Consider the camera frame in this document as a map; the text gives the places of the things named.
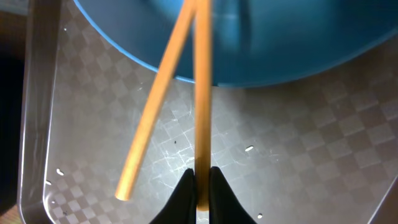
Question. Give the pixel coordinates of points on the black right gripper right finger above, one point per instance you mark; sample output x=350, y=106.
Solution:
x=224, y=207

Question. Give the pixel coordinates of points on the dark blue plate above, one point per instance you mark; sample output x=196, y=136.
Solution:
x=255, y=42

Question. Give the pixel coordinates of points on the wooden chopstick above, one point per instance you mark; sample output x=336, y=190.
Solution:
x=203, y=81
x=155, y=101

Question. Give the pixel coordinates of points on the brown serving tray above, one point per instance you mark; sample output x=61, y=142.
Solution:
x=319, y=150

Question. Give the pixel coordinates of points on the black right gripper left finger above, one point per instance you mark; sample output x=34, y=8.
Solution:
x=182, y=204

